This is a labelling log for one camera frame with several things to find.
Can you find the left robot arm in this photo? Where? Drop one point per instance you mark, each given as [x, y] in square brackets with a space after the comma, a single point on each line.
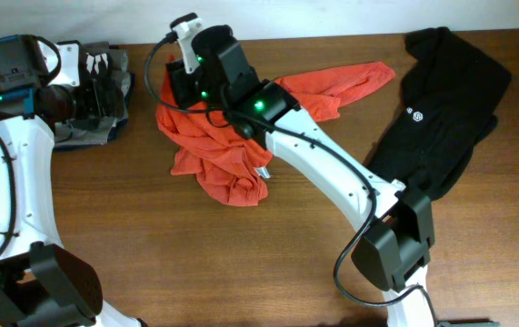
[41, 283]

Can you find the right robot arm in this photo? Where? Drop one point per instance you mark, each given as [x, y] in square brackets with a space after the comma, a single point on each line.
[385, 263]

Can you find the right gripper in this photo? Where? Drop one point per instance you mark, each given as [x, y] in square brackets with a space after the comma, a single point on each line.
[183, 94]

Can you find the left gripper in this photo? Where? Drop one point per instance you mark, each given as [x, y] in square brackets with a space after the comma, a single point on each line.
[95, 108]

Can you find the black t-shirt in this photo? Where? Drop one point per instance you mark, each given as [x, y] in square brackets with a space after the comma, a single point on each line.
[449, 99]

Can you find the black shirt with white letters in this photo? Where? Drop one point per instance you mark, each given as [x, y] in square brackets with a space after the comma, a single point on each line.
[100, 61]

